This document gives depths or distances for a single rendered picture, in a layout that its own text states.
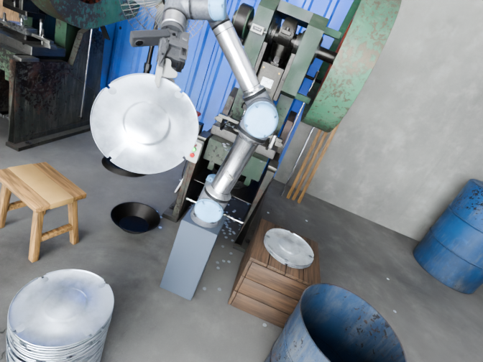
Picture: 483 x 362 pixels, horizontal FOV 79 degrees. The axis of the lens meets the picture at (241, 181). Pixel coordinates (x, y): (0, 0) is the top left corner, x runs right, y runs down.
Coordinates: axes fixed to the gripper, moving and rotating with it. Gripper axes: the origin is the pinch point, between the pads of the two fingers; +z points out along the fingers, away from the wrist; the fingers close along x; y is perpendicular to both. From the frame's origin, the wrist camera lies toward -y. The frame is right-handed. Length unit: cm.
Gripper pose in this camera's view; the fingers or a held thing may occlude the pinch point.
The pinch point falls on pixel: (155, 83)
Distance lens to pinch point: 92.8
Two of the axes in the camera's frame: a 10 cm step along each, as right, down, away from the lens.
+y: 9.1, 1.8, 3.7
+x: -4.1, 2.3, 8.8
